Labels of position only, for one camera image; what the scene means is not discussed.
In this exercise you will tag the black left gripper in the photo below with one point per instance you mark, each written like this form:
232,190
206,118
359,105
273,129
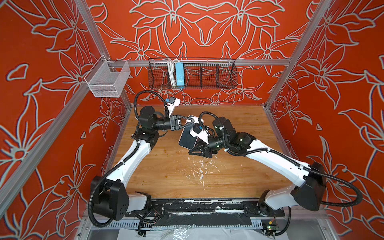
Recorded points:
175,122

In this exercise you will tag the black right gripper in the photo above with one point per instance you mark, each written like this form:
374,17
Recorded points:
204,150

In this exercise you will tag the black phone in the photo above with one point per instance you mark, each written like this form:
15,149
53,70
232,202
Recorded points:
187,140

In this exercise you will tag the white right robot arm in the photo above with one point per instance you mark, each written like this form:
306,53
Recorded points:
308,181

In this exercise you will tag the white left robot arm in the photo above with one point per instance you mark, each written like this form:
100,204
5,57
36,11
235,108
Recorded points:
109,200

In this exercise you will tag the light blue box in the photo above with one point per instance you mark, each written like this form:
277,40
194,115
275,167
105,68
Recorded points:
180,76

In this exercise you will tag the clear acrylic bin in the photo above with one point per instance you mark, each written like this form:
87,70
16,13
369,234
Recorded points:
107,79

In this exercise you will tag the aluminium back crossbar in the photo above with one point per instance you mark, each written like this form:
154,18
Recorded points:
238,62

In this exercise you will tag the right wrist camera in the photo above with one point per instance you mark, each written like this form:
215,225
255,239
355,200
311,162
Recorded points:
199,132

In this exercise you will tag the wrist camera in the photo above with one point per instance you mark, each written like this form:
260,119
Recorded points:
199,132
172,103

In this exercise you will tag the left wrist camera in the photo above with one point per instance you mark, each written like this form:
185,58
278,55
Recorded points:
172,103

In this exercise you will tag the black wire basket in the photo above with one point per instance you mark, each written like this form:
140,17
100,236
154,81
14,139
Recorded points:
197,76

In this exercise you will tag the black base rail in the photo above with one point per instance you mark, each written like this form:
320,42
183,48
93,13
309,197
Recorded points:
212,213

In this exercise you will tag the aluminium frame post left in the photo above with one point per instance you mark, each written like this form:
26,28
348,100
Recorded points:
97,39

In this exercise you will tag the aluminium frame post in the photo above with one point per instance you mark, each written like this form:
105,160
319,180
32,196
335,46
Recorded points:
97,39
309,31

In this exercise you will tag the aluminium frame post right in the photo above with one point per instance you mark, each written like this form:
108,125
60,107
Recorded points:
309,31

